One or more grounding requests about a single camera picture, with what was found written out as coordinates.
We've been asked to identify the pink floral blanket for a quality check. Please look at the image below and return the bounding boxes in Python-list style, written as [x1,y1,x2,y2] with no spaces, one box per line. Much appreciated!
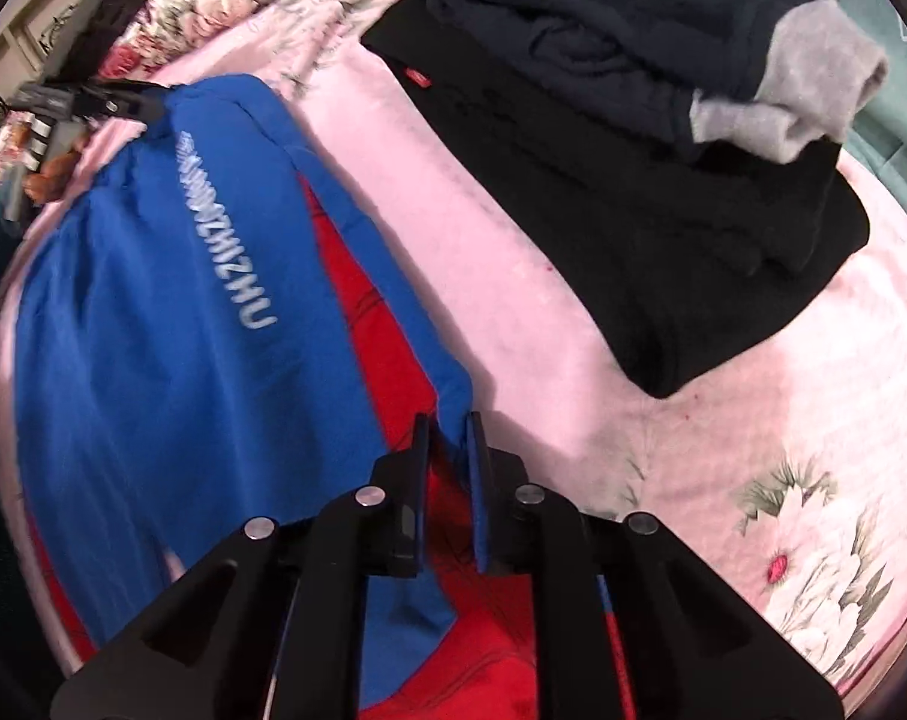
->
[0,0,907,700]

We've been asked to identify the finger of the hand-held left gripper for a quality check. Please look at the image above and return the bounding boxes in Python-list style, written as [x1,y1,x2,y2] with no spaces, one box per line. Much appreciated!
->
[70,79,168,126]

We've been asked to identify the white cabinet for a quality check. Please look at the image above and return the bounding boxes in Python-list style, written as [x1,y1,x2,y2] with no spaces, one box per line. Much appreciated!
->
[0,0,111,137]

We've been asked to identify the person's left hand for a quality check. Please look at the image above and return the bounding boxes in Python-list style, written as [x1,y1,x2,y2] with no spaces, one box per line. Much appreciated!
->
[25,141,89,202]

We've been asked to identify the navy garment with grey lining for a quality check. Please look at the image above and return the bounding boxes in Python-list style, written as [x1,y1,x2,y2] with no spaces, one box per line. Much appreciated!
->
[388,0,891,166]

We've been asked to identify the teal sheet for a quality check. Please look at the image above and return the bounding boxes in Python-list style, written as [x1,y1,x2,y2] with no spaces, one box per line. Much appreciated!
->
[819,0,907,212]

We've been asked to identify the black garment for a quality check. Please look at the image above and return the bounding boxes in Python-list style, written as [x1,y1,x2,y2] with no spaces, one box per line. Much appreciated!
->
[359,4,873,401]

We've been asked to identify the dark cloth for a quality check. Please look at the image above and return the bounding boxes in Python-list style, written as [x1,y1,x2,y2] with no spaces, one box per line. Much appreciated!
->
[79,0,159,80]

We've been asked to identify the blue and red pants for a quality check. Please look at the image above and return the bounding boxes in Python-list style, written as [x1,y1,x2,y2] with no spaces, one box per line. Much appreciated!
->
[11,75,636,720]

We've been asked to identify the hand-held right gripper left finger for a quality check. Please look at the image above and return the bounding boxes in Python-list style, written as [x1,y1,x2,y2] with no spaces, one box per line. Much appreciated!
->
[49,413,431,720]

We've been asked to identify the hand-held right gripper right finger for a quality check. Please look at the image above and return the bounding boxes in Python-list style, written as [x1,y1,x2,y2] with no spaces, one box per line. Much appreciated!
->
[464,411,846,720]

